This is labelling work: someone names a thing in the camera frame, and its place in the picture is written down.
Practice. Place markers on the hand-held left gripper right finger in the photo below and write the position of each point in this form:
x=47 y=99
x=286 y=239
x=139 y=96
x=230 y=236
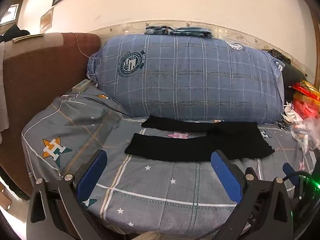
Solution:
x=226 y=177

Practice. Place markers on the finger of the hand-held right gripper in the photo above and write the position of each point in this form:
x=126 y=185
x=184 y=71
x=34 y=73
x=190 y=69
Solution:
x=290 y=173

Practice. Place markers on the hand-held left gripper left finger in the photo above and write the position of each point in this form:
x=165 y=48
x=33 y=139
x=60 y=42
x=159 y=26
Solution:
x=92 y=173

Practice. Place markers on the black pants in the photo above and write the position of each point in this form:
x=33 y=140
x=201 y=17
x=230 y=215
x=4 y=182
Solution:
x=175 y=148

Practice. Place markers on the clear plastic bags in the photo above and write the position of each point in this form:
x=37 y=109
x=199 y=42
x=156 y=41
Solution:
x=303 y=132

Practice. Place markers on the grey star-print bed sheet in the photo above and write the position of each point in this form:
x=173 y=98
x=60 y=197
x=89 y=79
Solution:
x=162 y=187

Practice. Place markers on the red packaging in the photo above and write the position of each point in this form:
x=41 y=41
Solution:
x=306 y=105

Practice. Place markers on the white power strip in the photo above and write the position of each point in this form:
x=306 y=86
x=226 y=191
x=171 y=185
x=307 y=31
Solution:
x=80 y=85

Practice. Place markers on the black bag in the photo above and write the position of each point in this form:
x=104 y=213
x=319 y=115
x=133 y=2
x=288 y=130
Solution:
x=293 y=76

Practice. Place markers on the brown headboard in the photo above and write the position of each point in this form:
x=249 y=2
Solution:
x=37 y=85

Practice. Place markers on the blue plaid folded quilt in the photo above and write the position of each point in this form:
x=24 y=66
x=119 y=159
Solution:
x=187 y=80

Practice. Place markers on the light grey hanging cloth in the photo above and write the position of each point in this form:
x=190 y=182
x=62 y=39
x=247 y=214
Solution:
x=3 y=92

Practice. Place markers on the thin book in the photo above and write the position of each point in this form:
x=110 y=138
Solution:
x=27 y=37

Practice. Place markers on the blue patterned folded cloth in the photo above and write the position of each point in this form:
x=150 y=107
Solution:
x=180 y=31

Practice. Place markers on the black garment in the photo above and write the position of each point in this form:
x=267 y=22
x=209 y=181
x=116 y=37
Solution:
x=15 y=33

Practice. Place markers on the small wall plaque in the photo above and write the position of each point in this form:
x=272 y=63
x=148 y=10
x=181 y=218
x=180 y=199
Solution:
x=47 y=20

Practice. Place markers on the small framed wall picture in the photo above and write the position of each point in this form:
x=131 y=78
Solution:
x=11 y=12

